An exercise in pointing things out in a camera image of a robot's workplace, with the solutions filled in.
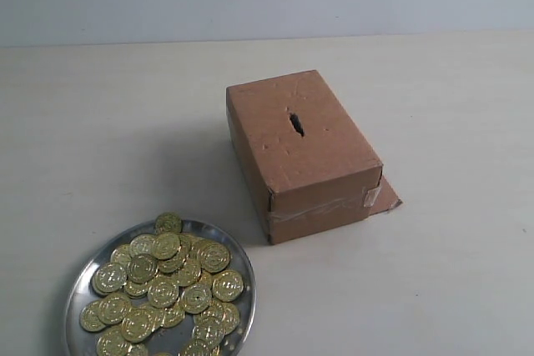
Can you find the brown cardboard slotted box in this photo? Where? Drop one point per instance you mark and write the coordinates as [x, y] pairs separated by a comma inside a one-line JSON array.
[[308, 167]]

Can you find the gold coin upper right pile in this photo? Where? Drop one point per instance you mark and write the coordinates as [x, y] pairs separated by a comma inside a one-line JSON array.
[[214, 257]]

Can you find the gold coin on plate rim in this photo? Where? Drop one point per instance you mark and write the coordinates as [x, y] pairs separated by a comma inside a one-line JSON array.
[[168, 222]]

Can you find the gold coin right of pile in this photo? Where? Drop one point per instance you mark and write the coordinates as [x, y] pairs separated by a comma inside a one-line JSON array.
[[228, 285]]

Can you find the gold coin of pile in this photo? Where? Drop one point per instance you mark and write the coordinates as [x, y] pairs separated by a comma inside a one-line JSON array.
[[109, 277], [210, 330], [165, 245], [228, 285]]

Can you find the gold coin top of pile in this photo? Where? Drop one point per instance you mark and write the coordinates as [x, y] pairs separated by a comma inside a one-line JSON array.
[[165, 245]]

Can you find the round silver metal plate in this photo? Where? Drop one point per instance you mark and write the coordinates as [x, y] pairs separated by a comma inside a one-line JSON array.
[[76, 341]]

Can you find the gold coin with hole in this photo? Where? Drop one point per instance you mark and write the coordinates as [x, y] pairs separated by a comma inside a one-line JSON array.
[[196, 298]]

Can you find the gold coin pile centre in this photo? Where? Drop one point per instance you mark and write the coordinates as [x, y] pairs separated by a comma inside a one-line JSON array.
[[163, 292]]

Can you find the gold coin bottom of pile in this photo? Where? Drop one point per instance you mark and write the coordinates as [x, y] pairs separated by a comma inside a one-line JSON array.
[[210, 330]]

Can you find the gold coin left of pile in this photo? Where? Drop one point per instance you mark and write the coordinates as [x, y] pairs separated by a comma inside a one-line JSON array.
[[109, 277]]

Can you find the gold coin lower left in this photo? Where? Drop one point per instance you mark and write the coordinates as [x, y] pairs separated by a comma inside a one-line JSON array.
[[113, 308]]

